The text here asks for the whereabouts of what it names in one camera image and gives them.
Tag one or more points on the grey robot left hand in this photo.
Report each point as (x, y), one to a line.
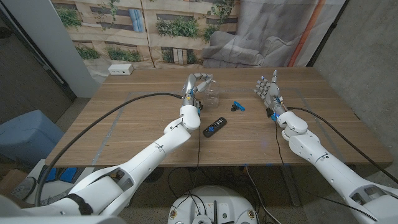
(189, 88)

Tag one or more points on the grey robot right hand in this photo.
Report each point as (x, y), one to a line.
(273, 93)

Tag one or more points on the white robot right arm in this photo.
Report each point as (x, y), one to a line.
(326, 165)

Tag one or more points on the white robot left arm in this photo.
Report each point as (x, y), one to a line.
(146, 158)

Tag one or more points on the black TV remote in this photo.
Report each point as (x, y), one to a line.
(214, 127)

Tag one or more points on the blue clip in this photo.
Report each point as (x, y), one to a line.
(238, 106)

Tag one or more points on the printed fabric backdrop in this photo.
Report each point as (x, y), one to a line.
(186, 46)

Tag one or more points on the white power strip box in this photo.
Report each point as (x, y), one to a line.
(120, 69)

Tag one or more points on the black backdrop stand pole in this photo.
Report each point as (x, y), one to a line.
(326, 34)

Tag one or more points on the grey table leg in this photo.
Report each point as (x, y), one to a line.
(290, 186)

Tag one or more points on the white robot torso base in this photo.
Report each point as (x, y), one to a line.
(214, 196)

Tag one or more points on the blue foot pad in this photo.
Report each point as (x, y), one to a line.
(67, 174)
(49, 175)

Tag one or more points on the blue grey storage bin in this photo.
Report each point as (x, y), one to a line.
(28, 137)

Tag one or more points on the grey sneaker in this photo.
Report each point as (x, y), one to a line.
(24, 188)

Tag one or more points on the dark round floor object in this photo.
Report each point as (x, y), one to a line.
(4, 32)

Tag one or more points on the brown cardboard box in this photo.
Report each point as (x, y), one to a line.
(12, 175)

